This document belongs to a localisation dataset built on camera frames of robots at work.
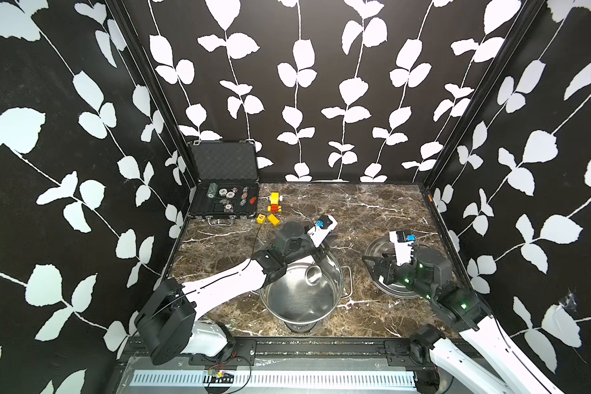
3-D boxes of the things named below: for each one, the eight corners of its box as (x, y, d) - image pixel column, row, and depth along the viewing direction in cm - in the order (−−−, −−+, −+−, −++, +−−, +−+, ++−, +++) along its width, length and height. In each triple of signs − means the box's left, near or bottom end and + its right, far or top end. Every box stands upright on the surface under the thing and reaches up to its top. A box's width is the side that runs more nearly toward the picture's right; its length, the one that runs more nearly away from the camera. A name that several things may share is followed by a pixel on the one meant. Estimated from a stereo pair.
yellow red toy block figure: (268, 213, 110) (267, 207, 107) (270, 199, 116) (269, 192, 112) (281, 213, 111) (281, 207, 107) (282, 199, 116) (282, 192, 112)
